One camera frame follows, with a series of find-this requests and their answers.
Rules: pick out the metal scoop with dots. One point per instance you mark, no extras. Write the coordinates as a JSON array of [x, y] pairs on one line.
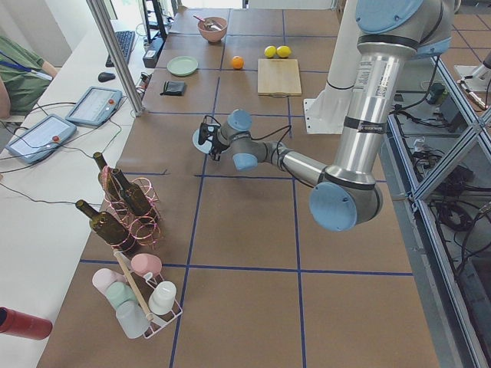
[[212, 25]]

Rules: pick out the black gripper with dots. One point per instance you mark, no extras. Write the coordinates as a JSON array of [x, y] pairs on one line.
[[218, 143]]

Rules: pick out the black computer mouse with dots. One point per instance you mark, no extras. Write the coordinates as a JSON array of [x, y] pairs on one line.
[[105, 77]]

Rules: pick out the orange fruit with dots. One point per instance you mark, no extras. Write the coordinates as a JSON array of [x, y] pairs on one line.
[[237, 63]]

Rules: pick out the light blue cup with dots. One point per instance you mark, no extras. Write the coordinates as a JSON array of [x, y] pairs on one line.
[[132, 319]]

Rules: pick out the light blue plate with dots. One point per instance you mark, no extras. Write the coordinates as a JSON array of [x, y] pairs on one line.
[[202, 141]]

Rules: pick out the lower yellow lemon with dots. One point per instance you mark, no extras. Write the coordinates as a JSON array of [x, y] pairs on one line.
[[283, 51]]

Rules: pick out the black keyboard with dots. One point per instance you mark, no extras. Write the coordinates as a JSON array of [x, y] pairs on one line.
[[125, 40]]

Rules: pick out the copper wire bottle rack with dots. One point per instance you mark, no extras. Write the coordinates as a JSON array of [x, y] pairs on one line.
[[147, 233]]

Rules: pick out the person in green shirt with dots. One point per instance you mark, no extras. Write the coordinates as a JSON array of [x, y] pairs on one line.
[[25, 76]]

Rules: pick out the white wire cup rack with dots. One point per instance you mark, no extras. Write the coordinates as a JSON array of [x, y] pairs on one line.
[[148, 315]]

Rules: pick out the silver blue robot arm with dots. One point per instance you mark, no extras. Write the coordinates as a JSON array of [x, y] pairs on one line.
[[376, 38]]

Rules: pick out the near teach pendant tablet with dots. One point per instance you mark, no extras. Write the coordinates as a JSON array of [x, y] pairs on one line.
[[40, 141]]

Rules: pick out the grey folded cloth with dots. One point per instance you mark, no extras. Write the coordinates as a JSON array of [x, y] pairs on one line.
[[173, 88]]

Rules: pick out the pale green cup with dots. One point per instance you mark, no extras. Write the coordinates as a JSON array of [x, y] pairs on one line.
[[118, 293]]

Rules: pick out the far teach pendant tablet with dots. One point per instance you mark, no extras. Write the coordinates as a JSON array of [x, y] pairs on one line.
[[95, 107]]

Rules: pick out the yellow lemon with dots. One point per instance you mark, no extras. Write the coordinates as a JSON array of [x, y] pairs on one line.
[[283, 51], [270, 51]]

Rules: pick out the red thermos bottle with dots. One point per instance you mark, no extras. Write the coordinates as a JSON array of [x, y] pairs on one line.
[[19, 324]]

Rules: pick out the pink bowl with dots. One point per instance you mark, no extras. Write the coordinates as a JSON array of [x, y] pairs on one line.
[[211, 35]]

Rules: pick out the aluminium frame post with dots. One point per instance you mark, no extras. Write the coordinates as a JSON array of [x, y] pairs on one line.
[[103, 22]]

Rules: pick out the upper yellow lemon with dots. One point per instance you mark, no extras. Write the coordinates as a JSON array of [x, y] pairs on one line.
[[270, 51]]

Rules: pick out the teach pendant tablet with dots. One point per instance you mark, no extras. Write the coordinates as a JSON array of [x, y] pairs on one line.
[[40, 141], [95, 107]]

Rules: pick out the pale pink cup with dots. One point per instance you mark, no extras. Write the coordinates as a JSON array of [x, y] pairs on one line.
[[104, 278]]

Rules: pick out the bamboo cutting board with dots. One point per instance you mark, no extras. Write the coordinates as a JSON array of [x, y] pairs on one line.
[[278, 77]]

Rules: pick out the white cup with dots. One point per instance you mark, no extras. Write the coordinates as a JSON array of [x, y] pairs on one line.
[[162, 299]]

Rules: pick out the light green plate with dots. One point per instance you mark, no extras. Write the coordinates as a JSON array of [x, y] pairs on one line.
[[182, 66]]

